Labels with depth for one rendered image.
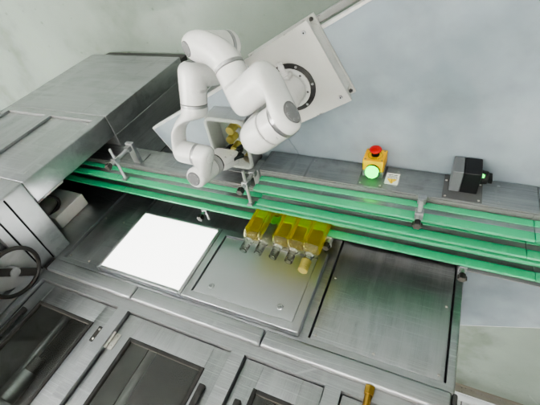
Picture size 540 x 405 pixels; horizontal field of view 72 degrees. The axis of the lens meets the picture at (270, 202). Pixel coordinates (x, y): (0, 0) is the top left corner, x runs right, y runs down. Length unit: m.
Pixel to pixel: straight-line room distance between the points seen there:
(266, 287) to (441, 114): 0.81
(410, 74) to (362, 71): 0.14
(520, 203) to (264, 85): 0.83
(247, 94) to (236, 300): 0.75
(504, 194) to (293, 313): 0.76
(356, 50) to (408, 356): 0.93
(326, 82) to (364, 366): 0.85
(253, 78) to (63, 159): 1.11
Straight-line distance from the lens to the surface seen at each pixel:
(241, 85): 0.96
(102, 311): 1.62
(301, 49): 1.15
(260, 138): 0.94
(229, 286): 1.42
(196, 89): 1.17
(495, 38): 1.14
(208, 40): 1.03
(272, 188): 1.33
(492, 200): 1.30
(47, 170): 1.80
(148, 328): 1.49
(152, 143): 2.20
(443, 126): 1.26
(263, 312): 1.33
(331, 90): 1.18
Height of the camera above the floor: 1.81
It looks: 38 degrees down
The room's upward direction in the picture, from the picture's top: 150 degrees counter-clockwise
